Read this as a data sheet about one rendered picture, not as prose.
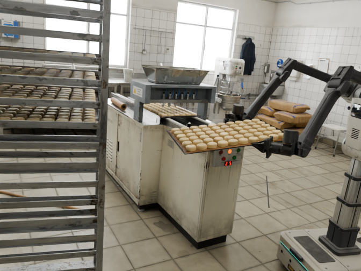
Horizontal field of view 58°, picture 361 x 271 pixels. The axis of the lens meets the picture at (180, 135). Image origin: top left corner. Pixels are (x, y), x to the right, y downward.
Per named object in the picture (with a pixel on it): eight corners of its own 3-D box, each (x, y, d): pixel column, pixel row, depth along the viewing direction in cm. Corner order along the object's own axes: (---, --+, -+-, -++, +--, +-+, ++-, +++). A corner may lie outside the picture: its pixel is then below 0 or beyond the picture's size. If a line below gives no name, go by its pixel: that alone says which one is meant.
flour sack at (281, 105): (265, 107, 633) (266, 98, 629) (279, 106, 657) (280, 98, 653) (296, 114, 577) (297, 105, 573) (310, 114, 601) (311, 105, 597)
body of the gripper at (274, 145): (264, 158, 162) (279, 161, 158) (265, 138, 158) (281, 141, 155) (267, 154, 167) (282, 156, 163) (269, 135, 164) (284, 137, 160)
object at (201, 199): (156, 210, 307) (163, 118, 283) (186, 204, 324) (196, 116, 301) (195, 252, 249) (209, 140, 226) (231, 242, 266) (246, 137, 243)
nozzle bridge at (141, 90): (128, 116, 302) (130, 79, 293) (194, 114, 338) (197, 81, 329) (143, 125, 274) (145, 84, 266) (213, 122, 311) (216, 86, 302)
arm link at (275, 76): (292, 74, 204) (284, 71, 214) (286, 69, 202) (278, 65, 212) (248, 128, 213) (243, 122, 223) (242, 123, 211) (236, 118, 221)
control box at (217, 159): (211, 165, 234) (214, 147, 230) (237, 162, 246) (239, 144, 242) (214, 167, 231) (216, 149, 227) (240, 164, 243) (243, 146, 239)
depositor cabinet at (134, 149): (97, 165, 402) (99, 98, 380) (150, 160, 438) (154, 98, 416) (137, 214, 296) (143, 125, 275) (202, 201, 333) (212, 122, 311)
